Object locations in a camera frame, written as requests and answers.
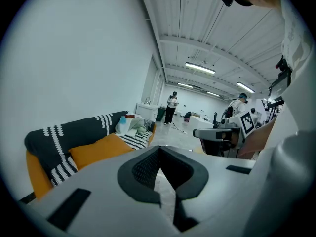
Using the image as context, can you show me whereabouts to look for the black and white striped cloth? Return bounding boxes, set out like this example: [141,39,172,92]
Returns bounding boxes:
[119,130,153,151]

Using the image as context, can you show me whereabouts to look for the grey checked cloth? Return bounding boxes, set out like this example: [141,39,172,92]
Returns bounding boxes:
[144,118,156,132]

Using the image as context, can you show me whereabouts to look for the black chest device with screen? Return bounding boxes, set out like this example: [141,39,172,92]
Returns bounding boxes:
[268,55,292,103]

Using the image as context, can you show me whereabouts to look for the white plastic bag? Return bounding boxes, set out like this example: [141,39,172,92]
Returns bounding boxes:
[115,115,129,136]

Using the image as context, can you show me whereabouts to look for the white counter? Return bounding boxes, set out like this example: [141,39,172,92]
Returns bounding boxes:
[189,115,214,137]

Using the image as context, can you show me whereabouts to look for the yellow pillow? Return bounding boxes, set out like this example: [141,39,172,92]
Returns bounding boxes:
[68,132,135,171]

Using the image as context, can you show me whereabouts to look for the orange sofa seat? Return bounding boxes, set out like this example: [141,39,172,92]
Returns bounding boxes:
[25,123,158,201]

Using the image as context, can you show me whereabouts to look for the person's right forearm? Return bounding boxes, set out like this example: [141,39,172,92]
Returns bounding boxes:
[236,116,278,159]

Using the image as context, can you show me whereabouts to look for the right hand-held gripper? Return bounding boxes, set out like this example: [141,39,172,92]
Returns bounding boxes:
[193,110,256,158]

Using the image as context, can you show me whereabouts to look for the white sink cabinet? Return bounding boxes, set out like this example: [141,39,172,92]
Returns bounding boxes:
[135,102,159,122]

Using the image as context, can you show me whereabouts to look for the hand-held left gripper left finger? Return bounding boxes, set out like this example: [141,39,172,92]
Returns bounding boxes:
[18,146,180,237]

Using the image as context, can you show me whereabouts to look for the black blanket with white pattern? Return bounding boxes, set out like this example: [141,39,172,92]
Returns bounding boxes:
[24,111,129,188]

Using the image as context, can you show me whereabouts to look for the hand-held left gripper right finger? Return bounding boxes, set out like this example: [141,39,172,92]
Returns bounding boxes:
[159,146,257,233]

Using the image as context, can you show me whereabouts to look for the black equipment stand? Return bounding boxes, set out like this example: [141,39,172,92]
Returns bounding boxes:
[261,98,285,123]

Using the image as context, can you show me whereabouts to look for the green waste bin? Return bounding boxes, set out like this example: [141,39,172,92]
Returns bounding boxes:
[156,107,167,122]

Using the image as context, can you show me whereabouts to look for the white stick on floor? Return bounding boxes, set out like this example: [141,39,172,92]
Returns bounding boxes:
[172,123,188,134]

